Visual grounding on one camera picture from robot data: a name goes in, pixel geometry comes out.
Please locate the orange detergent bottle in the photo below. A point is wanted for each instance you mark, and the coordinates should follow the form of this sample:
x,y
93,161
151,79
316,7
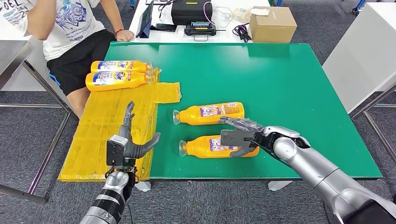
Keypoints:
x,y
139,66
117,85
198,151
191,117

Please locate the person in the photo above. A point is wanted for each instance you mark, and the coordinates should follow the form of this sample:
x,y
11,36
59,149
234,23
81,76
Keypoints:
x,y
71,31

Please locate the person's left hand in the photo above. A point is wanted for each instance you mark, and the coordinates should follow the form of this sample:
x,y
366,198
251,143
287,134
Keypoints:
x,y
125,35

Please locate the white desk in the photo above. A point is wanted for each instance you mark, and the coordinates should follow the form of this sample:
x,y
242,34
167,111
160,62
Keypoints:
x,y
222,34

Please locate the black smartphone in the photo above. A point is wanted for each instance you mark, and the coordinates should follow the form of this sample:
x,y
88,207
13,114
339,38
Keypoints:
x,y
163,27

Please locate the small white adapter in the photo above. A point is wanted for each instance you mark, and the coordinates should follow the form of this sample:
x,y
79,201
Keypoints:
x,y
180,30

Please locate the brown cardboard box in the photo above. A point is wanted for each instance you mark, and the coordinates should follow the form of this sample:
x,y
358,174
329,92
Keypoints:
x,y
272,29

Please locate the person's left forearm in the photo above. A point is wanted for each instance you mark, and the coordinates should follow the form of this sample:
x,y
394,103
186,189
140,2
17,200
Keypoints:
x,y
111,14

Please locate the black handheld device with screen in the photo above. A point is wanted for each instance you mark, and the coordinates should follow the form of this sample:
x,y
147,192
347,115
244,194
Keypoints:
x,y
199,29

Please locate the white paper sheet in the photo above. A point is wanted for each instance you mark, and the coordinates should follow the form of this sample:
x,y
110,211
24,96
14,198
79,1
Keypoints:
x,y
259,11

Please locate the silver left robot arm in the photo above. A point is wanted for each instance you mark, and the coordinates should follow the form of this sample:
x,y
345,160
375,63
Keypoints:
x,y
111,194

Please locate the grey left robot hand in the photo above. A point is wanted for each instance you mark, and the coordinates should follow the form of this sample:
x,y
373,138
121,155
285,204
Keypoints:
x,y
130,145

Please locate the tablet in dark folio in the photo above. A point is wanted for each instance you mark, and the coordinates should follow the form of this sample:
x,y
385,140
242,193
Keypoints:
x,y
144,21

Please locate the yellow taped cardboard mat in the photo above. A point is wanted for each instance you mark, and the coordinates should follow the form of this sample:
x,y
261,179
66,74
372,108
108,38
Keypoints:
x,y
102,123

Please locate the blue cart frame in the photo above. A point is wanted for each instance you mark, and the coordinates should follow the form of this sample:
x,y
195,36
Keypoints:
x,y
359,4

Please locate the black case with yellow stripe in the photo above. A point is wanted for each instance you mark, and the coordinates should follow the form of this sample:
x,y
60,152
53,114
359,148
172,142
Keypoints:
x,y
191,12

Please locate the metal table frame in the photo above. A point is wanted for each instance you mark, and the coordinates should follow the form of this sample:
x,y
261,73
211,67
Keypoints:
x,y
371,102

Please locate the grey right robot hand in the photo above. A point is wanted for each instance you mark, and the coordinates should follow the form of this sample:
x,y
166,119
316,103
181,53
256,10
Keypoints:
x,y
241,123

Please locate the person's right forearm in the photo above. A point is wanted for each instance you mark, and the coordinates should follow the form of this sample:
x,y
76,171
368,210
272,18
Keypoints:
x,y
41,18

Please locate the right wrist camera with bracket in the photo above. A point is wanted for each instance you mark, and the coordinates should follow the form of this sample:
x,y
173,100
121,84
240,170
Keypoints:
x,y
236,138

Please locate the white table foot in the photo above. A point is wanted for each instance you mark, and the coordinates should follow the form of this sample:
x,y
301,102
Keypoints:
x,y
144,186
278,185

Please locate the steel table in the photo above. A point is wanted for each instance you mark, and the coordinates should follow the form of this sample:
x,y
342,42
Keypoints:
x,y
12,55

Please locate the clear plastic bag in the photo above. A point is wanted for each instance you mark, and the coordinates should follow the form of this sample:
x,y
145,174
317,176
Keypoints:
x,y
241,14

